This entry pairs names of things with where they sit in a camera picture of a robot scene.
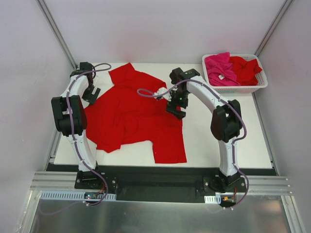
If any red t shirt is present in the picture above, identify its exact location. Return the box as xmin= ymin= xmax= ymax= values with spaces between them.
xmin=229 ymin=56 xmax=262 ymax=86
xmin=85 ymin=63 xmax=187 ymax=164

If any white perforated plastic basket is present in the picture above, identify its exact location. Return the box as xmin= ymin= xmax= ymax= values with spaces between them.
xmin=202 ymin=53 xmax=268 ymax=94

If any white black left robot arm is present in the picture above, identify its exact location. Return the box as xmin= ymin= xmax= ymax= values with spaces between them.
xmin=51 ymin=62 xmax=103 ymax=189

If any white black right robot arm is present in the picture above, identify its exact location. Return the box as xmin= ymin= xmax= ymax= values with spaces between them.
xmin=166 ymin=68 xmax=243 ymax=193

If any pink t shirt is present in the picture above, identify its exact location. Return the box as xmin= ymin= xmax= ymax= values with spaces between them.
xmin=204 ymin=52 xmax=240 ymax=86

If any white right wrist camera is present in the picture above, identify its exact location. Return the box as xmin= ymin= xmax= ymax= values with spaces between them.
xmin=153 ymin=87 xmax=172 ymax=101

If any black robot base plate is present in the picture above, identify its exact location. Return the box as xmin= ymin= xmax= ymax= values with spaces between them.
xmin=74 ymin=166 xmax=246 ymax=203

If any right white cable duct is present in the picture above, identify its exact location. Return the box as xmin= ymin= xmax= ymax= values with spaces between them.
xmin=204 ymin=195 xmax=221 ymax=204

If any white cable duct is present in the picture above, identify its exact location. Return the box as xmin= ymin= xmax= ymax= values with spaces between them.
xmin=204 ymin=195 xmax=221 ymax=204
xmin=40 ymin=191 xmax=117 ymax=202

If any left aluminium frame post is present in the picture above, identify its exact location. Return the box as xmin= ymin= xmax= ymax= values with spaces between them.
xmin=36 ymin=0 xmax=78 ymax=70

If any aluminium frame post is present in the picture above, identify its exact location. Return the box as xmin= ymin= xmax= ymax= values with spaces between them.
xmin=254 ymin=0 xmax=294 ymax=57
xmin=36 ymin=0 xmax=78 ymax=70

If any left white cable duct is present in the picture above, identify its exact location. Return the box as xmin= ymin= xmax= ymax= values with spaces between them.
xmin=40 ymin=191 xmax=117 ymax=202

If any right aluminium frame post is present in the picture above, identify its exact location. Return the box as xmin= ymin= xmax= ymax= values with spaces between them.
xmin=254 ymin=0 xmax=294 ymax=57

